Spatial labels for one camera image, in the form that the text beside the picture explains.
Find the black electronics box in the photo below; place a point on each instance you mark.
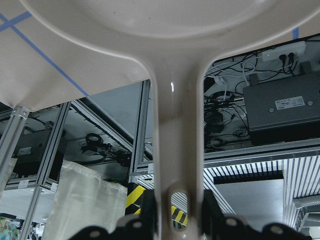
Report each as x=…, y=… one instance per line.
x=284, y=110

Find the white plastic dustpan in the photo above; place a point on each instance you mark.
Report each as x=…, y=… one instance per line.
x=175, y=41

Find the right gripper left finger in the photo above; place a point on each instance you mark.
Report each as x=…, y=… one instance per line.
x=142, y=226

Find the white cloth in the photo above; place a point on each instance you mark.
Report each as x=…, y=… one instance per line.
x=83, y=199

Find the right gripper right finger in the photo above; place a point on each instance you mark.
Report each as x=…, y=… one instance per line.
x=215, y=225

